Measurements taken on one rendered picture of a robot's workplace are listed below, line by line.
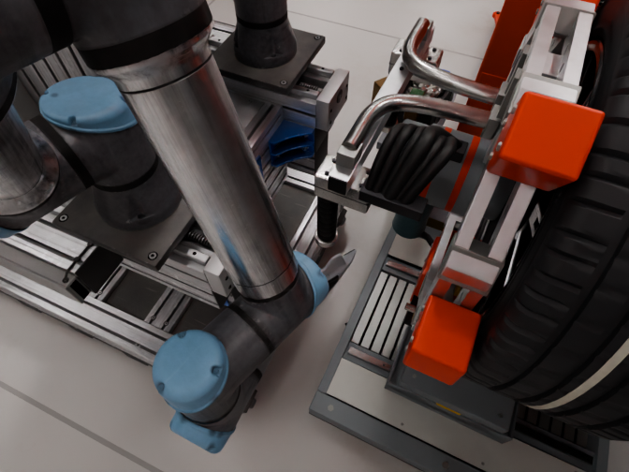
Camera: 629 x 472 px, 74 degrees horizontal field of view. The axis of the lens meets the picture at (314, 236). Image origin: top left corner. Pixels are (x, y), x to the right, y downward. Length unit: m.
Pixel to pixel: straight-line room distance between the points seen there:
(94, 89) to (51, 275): 0.39
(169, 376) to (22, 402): 1.30
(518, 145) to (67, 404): 1.50
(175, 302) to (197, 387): 0.95
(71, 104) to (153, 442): 1.10
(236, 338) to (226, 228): 0.14
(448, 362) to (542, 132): 0.30
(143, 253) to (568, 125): 0.63
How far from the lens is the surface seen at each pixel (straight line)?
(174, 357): 0.46
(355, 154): 0.59
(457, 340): 0.60
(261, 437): 1.45
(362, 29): 2.79
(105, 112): 0.65
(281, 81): 1.02
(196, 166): 0.35
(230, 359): 0.47
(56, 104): 0.68
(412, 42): 0.79
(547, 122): 0.47
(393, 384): 1.32
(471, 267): 0.56
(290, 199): 1.55
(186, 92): 0.33
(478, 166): 0.75
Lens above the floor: 1.43
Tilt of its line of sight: 57 degrees down
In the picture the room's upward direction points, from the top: straight up
